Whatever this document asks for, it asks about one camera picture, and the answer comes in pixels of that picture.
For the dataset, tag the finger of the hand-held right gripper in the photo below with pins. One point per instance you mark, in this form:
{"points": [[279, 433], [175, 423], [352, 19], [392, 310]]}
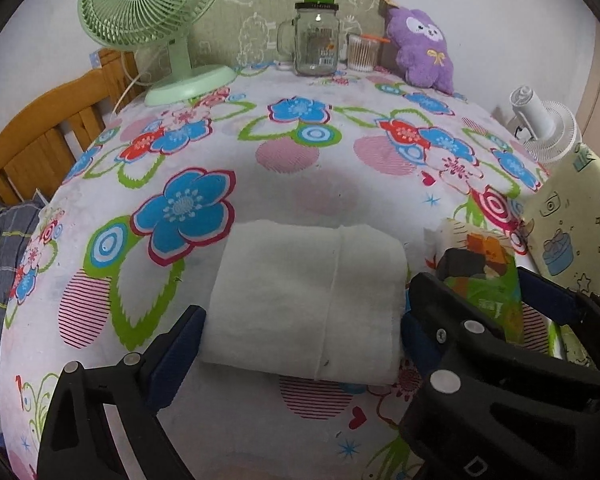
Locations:
{"points": [[550, 300], [450, 310]]}

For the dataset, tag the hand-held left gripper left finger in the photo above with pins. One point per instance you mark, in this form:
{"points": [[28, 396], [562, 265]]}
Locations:
{"points": [[175, 355]]}

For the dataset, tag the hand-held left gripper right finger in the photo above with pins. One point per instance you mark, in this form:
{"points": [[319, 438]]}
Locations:
{"points": [[419, 347]]}

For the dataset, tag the green orange tissue pack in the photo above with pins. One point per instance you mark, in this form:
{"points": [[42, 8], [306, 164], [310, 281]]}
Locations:
{"points": [[495, 240]]}

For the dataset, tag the yellow cartoon print storage box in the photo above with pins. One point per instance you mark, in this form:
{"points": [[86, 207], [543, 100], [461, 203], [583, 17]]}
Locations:
{"points": [[570, 220]]}

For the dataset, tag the white towel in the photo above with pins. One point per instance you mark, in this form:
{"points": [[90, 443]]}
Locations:
{"points": [[300, 300]]}

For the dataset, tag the white standing fan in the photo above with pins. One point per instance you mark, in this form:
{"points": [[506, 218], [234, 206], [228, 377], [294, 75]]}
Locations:
{"points": [[550, 127]]}

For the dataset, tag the grey plaid bedding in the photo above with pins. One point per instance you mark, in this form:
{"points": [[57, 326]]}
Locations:
{"points": [[5, 260]]}

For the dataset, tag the floral tablecloth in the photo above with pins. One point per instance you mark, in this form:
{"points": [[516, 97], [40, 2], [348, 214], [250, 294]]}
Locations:
{"points": [[280, 170]]}

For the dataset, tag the purple plush toy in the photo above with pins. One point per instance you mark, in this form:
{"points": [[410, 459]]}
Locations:
{"points": [[422, 55]]}

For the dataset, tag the wooden chair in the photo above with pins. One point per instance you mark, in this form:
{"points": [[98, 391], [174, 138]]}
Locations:
{"points": [[40, 130]]}

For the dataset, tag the glass jar with green lid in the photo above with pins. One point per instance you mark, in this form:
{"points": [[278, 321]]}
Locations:
{"points": [[315, 45]]}

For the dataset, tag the green desk fan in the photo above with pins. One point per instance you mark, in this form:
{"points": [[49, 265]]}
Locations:
{"points": [[150, 5]]}

